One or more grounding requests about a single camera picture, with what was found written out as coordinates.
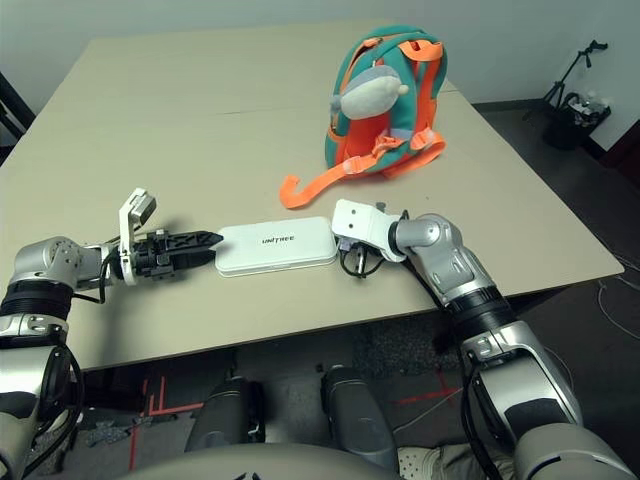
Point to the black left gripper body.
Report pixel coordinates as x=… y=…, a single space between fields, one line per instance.
x=142 y=260

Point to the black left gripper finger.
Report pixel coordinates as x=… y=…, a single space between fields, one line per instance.
x=190 y=261
x=192 y=237

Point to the white Unitree pencil case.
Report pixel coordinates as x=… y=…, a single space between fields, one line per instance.
x=275 y=250

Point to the teal and orange backpack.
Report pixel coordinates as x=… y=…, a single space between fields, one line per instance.
x=360 y=145

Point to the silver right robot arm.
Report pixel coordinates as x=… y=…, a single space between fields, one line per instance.
x=450 y=260

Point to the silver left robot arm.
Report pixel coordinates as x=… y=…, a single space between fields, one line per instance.
x=45 y=260

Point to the grey left robot thigh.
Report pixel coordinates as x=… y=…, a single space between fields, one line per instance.
x=220 y=415

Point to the grey robot thigh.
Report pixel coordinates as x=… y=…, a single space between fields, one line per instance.
x=220 y=415
x=355 y=410

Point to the black framed side table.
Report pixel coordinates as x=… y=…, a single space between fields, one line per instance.
x=12 y=110

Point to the grey robot torso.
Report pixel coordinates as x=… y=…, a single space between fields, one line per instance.
x=250 y=462

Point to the grey right robot thigh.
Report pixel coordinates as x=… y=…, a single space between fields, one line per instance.
x=355 y=410

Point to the grey plush shark toy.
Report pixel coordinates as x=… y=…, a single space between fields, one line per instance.
x=370 y=95

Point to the black table foot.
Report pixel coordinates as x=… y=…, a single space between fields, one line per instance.
x=447 y=345

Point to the white perforated clog shoe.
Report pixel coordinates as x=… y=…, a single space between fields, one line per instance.
x=417 y=462

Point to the khaki trouser leg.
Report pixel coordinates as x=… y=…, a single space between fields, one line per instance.
x=465 y=465

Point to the black trash bin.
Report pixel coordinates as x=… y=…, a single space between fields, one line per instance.
x=565 y=130

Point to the black tripod stand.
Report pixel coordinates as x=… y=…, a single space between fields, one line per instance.
x=593 y=47

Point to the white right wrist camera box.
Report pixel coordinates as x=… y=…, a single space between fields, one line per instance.
x=360 y=220

